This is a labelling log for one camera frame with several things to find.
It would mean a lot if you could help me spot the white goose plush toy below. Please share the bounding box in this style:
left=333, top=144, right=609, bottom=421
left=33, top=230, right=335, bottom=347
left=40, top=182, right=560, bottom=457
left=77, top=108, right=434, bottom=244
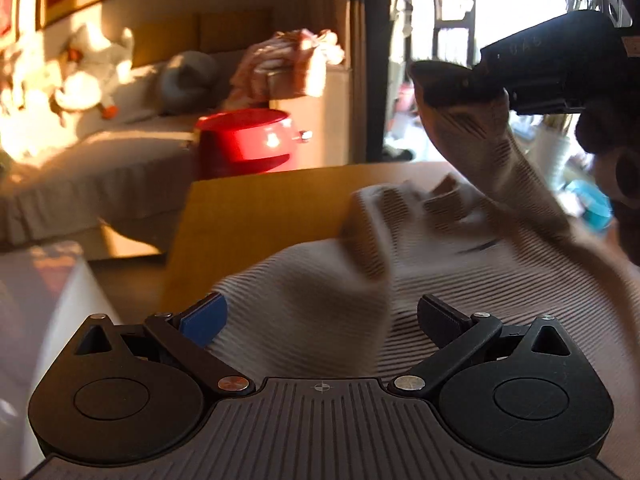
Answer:
left=52, top=25, right=136, bottom=122

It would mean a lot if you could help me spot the white coffee table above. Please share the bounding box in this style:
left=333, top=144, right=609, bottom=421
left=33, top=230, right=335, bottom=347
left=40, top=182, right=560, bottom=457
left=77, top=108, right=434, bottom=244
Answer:
left=0, top=241, right=126, bottom=480

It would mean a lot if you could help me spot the yellow sofa cushion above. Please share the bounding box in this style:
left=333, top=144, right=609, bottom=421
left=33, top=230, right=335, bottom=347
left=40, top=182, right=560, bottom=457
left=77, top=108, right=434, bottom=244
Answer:
left=200, top=9, right=274, bottom=54
left=131, top=14, right=199, bottom=69

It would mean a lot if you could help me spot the beige striped knit garment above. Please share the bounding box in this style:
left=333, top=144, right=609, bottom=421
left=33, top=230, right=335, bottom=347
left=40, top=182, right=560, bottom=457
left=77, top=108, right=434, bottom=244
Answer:
left=207, top=91, right=640, bottom=480

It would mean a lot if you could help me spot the person's right hand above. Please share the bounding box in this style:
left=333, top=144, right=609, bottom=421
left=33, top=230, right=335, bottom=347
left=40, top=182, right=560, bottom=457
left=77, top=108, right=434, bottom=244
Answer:
left=574, top=102, right=640, bottom=221

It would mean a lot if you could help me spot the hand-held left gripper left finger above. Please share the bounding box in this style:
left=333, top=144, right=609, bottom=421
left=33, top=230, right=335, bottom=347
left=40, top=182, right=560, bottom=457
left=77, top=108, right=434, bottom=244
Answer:
left=75, top=292, right=253, bottom=395

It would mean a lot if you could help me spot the beige curtain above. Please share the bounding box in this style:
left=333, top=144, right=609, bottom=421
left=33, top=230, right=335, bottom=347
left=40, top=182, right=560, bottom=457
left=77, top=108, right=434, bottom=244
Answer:
left=346, top=0, right=369, bottom=166

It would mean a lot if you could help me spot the pile of pink clothes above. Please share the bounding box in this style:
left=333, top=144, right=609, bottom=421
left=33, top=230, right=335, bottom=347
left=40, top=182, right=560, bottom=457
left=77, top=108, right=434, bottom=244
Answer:
left=230, top=28, right=346, bottom=104

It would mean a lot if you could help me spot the grey neck pillow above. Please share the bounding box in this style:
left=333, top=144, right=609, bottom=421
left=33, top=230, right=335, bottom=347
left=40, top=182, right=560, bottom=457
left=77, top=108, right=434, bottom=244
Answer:
left=159, top=51, right=221, bottom=117

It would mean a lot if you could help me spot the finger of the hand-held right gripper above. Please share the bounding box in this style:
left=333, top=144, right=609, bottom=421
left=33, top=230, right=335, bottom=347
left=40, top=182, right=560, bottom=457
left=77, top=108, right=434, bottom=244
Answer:
left=410, top=60, right=508, bottom=110

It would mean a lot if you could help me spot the beige side cabinet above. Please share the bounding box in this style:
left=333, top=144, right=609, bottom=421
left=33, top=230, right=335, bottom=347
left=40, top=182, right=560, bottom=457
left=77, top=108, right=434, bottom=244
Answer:
left=270, top=64, right=352, bottom=168

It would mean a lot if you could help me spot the red pot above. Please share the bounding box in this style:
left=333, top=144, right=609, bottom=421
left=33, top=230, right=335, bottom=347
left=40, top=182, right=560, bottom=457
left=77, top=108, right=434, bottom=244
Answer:
left=195, top=108, right=313, bottom=179

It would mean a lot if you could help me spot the beige sofa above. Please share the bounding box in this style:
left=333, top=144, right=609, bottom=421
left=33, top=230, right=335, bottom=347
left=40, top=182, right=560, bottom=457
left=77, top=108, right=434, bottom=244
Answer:
left=0, top=62, right=353, bottom=261

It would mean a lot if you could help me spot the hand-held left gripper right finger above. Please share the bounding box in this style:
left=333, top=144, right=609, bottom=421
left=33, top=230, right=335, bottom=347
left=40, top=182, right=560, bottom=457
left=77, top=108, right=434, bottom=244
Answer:
left=387, top=294, right=571, bottom=393

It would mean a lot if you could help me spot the teal plastic basin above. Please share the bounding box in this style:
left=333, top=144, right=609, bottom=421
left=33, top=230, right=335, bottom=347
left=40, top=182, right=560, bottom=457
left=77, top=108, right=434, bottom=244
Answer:
left=569, top=179, right=614, bottom=232

